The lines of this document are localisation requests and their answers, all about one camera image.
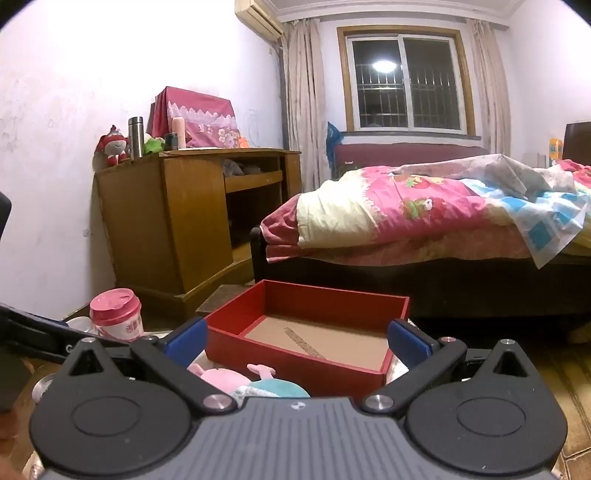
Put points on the white cup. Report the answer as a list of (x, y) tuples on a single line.
[(81, 325)]

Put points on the yellow box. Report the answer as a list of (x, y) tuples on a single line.
[(556, 150)]

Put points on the steel thermos flask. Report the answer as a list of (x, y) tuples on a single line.
[(135, 138)]

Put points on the grey cloth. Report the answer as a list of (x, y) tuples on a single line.
[(238, 167)]

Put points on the orange small object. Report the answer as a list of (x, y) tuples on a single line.
[(244, 142)]

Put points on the blue white patterned sheet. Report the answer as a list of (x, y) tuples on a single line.
[(531, 198)]

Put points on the red cardboard box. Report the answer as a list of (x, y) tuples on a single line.
[(295, 355)]

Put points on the wood framed window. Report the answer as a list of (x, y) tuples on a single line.
[(406, 83)]

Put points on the dark bed frame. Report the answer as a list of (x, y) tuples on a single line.
[(415, 290)]

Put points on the dark small jar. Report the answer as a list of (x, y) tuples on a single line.
[(171, 141)]

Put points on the dark wooden headboard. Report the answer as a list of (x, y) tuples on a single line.
[(578, 141)]

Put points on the bed with pink quilt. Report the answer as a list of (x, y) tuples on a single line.
[(369, 212)]

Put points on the beige air conditioner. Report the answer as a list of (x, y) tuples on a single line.
[(258, 16)]

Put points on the blue bag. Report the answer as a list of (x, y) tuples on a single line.
[(333, 147)]

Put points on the pink pig plush toy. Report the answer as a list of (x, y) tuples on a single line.
[(258, 385)]

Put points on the dark red sofa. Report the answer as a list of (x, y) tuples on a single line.
[(406, 154)]

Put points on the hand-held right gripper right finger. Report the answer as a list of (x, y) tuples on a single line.
[(407, 347)]

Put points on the wooden desk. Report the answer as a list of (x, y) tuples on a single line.
[(161, 221)]

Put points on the pink lidded paper cup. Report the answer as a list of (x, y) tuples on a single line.
[(115, 318)]

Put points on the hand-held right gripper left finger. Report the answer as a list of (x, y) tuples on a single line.
[(187, 340)]

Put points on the pink cloth cover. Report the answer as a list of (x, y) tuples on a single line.
[(198, 115)]

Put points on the red white doll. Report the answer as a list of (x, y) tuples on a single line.
[(114, 145)]

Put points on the green frog plush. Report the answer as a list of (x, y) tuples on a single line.
[(153, 146)]

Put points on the beige curtain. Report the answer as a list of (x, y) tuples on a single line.
[(304, 101), (489, 87)]

